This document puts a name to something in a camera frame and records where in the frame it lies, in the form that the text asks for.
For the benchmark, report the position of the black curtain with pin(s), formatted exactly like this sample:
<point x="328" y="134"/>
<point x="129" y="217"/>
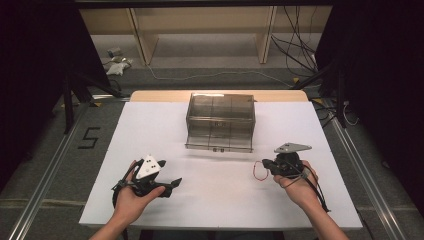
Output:
<point x="33" y="83"/>
<point x="383" y="83"/>

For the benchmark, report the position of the person's right hand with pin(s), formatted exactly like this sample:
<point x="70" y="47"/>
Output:
<point x="301" y="190"/>

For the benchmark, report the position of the smoky clear drawer box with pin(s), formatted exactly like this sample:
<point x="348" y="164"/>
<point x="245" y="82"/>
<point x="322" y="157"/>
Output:
<point x="220" y="106"/>

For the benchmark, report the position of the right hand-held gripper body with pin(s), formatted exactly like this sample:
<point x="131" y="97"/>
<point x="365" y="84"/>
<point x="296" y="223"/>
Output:
<point x="290" y="165"/>

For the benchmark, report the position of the aluminium floor rail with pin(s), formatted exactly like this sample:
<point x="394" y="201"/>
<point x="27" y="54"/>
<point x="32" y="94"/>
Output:
<point x="43" y="186"/>
<point x="366" y="180"/>

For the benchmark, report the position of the small grey box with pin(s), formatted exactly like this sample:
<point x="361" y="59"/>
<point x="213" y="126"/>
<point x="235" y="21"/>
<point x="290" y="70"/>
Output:
<point x="114" y="52"/>

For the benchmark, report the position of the person's left hand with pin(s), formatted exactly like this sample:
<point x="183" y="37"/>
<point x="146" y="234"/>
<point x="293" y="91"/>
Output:
<point x="131" y="205"/>

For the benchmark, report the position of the white cloth bag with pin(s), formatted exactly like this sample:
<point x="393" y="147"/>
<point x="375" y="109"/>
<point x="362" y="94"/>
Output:
<point x="116" y="68"/>

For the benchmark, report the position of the black metal stand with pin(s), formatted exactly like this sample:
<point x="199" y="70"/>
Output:
<point x="340" y="93"/>
<point x="68" y="103"/>

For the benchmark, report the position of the light wooden shelf unit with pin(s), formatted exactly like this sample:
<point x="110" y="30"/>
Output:
<point x="200" y="20"/>

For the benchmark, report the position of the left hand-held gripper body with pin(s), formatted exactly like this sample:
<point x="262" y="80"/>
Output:
<point x="148" y="168"/>

